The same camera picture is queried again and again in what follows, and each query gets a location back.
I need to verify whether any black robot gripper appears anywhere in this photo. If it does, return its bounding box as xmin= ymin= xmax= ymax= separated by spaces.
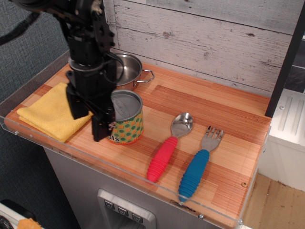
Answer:
xmin=66 ymin=61 xmax=117 ymax=142

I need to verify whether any peas and carrots toy can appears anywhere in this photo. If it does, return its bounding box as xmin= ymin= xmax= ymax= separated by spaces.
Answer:
xmin=108 ymin=90 xmax=144 ymax=145

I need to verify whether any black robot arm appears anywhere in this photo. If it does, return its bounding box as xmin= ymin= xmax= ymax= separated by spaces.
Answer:
xmin=14 ymin=0 xmax=119 ymax=142

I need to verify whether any folded yellow cloth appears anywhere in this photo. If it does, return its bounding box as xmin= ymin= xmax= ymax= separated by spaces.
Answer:
xmin=17 ymin=83 xmax=92 ymax=143

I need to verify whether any stainless steel toy pot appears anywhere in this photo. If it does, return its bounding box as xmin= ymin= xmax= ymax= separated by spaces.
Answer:
xmin=114 ymin=52 xmax=155 ymax=91

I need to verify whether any grey toy fridge cabinet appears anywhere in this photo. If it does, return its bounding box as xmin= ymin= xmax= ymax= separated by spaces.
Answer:
xmin=44 ymin=148 xmax=216 ymax=229

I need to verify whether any silver dispenser button panel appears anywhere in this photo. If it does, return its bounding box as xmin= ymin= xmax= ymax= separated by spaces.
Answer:
xmin=97 ymin=189 xmax=157 ymax=229

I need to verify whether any orange object bottom corner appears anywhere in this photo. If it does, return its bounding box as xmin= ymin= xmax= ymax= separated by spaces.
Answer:
xmin=17 ymin=218 xmax=42 ymax=229

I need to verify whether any black white object bottom left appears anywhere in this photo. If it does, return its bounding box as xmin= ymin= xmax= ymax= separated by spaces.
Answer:
xmin=0 ymin=199 xmax=36 ymax=229

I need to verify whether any clear acrylic table guard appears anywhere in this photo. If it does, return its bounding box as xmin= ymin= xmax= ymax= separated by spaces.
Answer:
xmin=3 ymin=55 xmax=271 ymax=229

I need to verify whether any white toy sink unit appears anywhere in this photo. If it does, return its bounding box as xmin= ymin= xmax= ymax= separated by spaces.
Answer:
xmin=258 ymin=89 xmax=305 ymax=191

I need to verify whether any red handled metal spoon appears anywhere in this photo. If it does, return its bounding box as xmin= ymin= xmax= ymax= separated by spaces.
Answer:
xmin=147 ymin=113 xmax=193 ymax=182

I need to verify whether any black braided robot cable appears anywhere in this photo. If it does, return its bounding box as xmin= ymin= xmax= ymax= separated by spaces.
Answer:
xmin=0 ymin=11 xmax=41 ymax=46

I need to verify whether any blue handled metal fork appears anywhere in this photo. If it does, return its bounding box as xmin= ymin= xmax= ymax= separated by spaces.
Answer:
xmin=178 ymin=126 xmax=224 ymax=203

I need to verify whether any black vertical post right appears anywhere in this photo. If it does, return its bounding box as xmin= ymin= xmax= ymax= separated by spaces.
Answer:
xmin=265 ymin=3 xmax=305 ymax=118

